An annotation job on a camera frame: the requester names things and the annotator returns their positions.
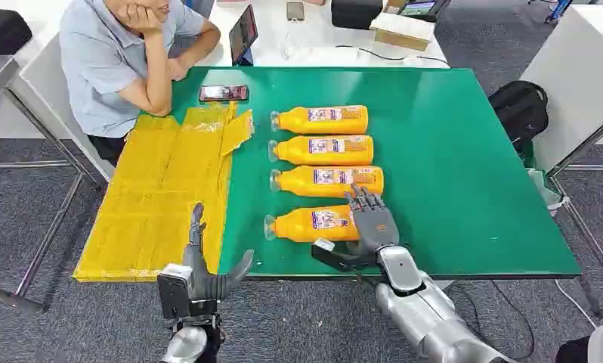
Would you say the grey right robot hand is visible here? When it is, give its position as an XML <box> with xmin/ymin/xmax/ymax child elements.
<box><xmin>344</xmin><ymin>184</ymin><xmax>400</xmax><ymax>256</ymax></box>

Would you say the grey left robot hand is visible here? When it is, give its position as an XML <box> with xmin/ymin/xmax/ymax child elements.
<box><xmin>182</xmin><ymin>202</ymin><xmax>255</xmax><ymax>302</ymax></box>

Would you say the orange drink bottle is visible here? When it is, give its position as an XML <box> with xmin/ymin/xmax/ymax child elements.
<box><xmin>270</xmin><ymin>105</ymin><xmax>369</xmax><ymax>135</ymax></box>
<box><xmin>263</xmin><ymin>204</ymin><xmax>361</xmax><ymax>244</ymax></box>
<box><xmin>269</xmin><ymin>166</ymin><xmax>385</xmax><ymax>198</ymax></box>
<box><xmin>267</xmin><ymin>135</ymin><xmax>375</xmax><ymax>167</ymax></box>

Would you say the green table mat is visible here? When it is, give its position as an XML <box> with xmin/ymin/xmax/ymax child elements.
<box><xmin>169</xmin><ymin>66</ymin><xmax>583</xmax><ymax>280</ymax></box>

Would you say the yellow plastic sheet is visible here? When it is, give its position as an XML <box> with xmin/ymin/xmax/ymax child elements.
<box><xmin>73</xmin><ymin>101</ymin><xmax>255</xmax><ymax>283</ymax></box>

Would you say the green and white bag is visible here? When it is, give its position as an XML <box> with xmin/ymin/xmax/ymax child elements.
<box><xmin>524</xmin><ymin>140</ymin><xmax>571</xmax><ymax>216</ymax></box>

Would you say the black backpack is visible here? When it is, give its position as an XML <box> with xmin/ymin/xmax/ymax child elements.
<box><xmin>487</xmin><ymin>80</ymin><xmax>550</xmax><ymax>157</ymax></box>

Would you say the smartphone with red case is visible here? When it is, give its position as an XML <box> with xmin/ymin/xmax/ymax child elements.
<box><xmin>199</xmin><ymin>84</ymin><xmax>250</xmax><ymax>103</ymax></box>

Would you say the white desk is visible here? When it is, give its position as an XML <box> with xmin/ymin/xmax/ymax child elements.
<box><xmin>196</xmin><ymin>0</ymin><xmax>451</xmax><ymax>70</ymax></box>

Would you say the cardboard box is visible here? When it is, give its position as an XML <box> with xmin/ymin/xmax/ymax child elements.
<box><xmin>369</xmin><ymin>11</ymin><xmax>436</xmax><ymax>53</ymax></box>

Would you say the black case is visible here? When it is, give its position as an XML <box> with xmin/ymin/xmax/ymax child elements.
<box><xmin>330</xmin><ymin>0</ymin><xmax>384</xmax><ymax>30</ymax></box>

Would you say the black screen terminal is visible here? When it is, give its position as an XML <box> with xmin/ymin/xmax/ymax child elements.
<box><xmin>396</xmin><ymin>0</ymin><xmax>453</xmax><ymax>23</ymax></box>

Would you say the black standing tablet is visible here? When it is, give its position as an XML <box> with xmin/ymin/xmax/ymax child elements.
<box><xmin>228</xmin><ymin>4</ymin><xmax>259</xmax><ymax>67</ymax></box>

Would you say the white side table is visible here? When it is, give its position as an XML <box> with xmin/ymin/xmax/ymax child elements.
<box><xmin>519</xmin><ymin>5</ymin><xmax>603</xmax><ymax>176</ymax></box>

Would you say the blue stand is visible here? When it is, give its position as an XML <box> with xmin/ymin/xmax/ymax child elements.
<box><xmin>546</xmin><ymin>0</ymin><xmax>574</xmax><ymax>24</ymax></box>

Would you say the black seat cushion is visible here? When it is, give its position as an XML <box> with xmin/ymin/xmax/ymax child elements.
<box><xmin>0</xmin><ymin>8</ymin><xmax>34</xmax><ymax>56</ymax></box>

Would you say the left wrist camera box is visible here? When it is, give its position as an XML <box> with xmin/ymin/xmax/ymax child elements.
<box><xmin>156</xmin><ymin>264</ymin><xmax>194</xmax><ymax>321</ymax></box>

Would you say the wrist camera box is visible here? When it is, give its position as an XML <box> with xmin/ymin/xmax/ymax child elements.
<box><xmin>311</xmin><ymin>238</ymin><xmax>378</xmax><ymax>274</ymax></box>
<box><xmin>156</xmin><ymin>264</ymin><xmax>194</xmax><ymax>321</ymax></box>

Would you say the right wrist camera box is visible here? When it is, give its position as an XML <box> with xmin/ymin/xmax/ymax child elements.
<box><xmin>311</xmin><ymin>238</ymin><xmax>378</xmax><ymax>274</ymax></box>

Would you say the black floor cable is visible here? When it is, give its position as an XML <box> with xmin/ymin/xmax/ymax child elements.
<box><xmin>447</xmin><ymin>279</ymin><xmax>537</xmax><ymax>361</ymax></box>

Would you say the white charging cable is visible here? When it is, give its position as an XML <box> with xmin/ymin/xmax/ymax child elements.
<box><xmin>280</xmin><ymin>20</ymin><xmax>295</xmax><ymax>60</ymax></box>

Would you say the white floor cable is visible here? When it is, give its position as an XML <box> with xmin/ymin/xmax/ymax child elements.
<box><xmin>554</xmin><ymin>279</ymin><xmax>598</xmax><ymax>330</ymax></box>

